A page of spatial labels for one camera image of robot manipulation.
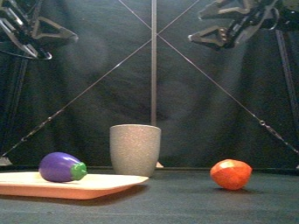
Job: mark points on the orange toy fruit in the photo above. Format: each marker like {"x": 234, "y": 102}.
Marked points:
{"x": 231, "y": 174}

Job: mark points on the dark frame upright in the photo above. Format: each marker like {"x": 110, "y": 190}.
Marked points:
{"x": 14, "y": 96}
{"x": 287, "y": 75}

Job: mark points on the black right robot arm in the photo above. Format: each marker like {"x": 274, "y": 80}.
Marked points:
{"x": 289, "y": 14}

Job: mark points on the black backdrop cloth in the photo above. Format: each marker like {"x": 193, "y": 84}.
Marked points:
{"x": 98, "y": 116}

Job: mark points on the thin metal frame post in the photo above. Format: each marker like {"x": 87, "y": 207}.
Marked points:
{"x": 154, "y": 64}

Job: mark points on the grey speckled cup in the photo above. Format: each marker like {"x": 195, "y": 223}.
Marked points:
{"x": 135, "y": 150}

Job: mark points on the purple toy eggplant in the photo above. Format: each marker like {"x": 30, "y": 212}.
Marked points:
{"x": 58, "y": 167}

